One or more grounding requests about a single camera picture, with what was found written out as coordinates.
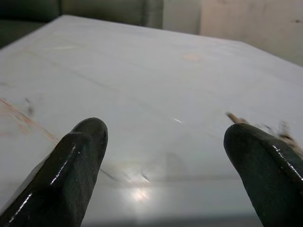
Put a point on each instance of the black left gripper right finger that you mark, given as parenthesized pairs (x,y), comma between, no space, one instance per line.
(267,170)

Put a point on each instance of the dark green sofa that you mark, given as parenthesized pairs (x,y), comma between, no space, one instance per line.
(71,14)

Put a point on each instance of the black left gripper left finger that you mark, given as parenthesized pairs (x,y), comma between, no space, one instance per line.
(71,170)

